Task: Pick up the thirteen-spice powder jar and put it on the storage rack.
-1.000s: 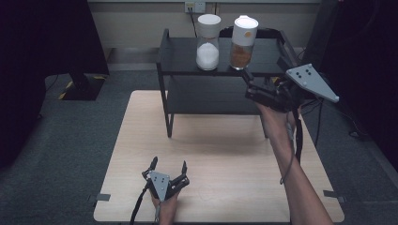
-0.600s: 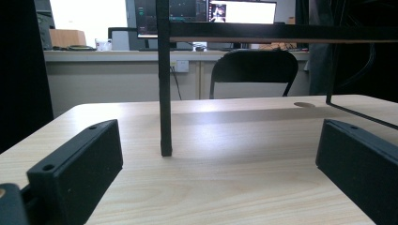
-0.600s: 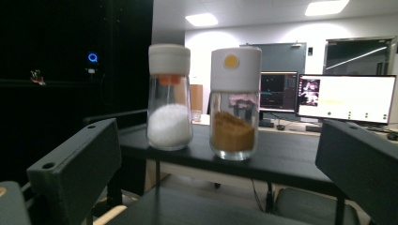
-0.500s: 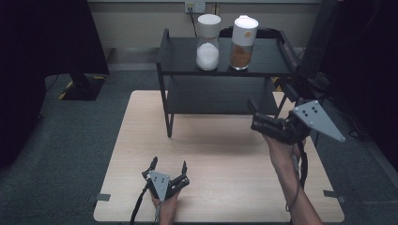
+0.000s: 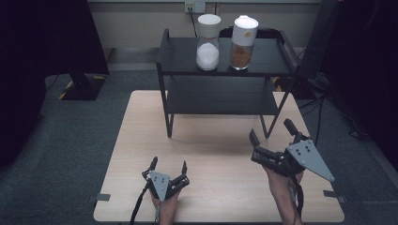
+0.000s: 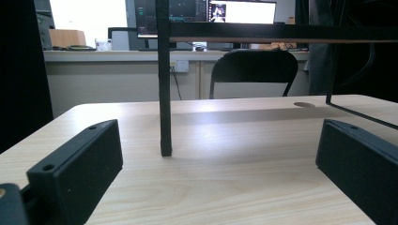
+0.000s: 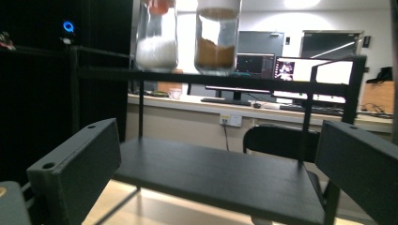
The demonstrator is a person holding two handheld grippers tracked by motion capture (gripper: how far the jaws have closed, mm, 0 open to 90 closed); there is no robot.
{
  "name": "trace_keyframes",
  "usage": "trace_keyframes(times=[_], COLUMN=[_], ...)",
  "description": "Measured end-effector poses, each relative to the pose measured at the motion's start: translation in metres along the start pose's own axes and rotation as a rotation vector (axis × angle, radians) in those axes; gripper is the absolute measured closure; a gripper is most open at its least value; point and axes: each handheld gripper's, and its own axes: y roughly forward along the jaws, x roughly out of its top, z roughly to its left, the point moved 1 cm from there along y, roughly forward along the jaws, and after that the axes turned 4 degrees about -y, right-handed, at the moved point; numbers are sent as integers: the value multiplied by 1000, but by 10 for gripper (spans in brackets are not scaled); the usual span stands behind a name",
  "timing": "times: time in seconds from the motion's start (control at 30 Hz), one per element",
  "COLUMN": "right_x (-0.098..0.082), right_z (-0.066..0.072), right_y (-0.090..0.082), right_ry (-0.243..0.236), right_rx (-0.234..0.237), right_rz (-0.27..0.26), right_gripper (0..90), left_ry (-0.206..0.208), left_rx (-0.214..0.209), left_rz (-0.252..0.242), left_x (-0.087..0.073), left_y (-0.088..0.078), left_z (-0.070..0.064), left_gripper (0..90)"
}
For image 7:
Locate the black bag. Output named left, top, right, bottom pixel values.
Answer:
left=365, top=66, right=394, bottom=84

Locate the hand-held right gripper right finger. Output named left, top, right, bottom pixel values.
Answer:
left=314, top=120, right=398, bottom=225

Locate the black two-tier shelf rack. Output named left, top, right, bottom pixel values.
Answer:
left=69, top=45, right=368, bottom=225

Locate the bright computer monitor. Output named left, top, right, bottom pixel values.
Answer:
left=272, top=55, right=355, bottom=105

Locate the black power cable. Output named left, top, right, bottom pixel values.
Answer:
left=222, top=123, right=231, bottom=153

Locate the small pink cup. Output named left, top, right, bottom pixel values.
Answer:
left=168, top=87, right=183, bottom=100

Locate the long white counter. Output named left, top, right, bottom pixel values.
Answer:
left=127, top=93, right=394, bottom=126

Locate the dark computer monitor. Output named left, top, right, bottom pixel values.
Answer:
left=205, top=52, right=277, bottom=98

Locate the brown cardboard box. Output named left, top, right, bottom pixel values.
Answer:
left=360, top=81, right=395, bottom=115

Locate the black chair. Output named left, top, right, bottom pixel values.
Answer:
left=242, top=124, right=328, bottom=201

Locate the blue ring light device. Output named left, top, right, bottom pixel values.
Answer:
left=60, top=20, right=76, bottom=45

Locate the glass jar with white powder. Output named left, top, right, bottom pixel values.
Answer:
left=134, top=0, right=179, bottom=72

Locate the glass jar with brown powder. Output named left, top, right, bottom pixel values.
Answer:
left=193, top=0, right=243, bottom=76

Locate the black keyboard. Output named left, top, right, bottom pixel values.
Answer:
left=200, top=97, right=253, bottom=107

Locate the dark curtain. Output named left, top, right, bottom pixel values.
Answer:
left=0, top=0, right=134, bottom=188

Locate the white wall socket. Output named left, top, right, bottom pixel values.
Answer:
left=219, top=112, right=243, bottom=128

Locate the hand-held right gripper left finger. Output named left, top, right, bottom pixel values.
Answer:
left=26, top=117, right=122, bottom=225

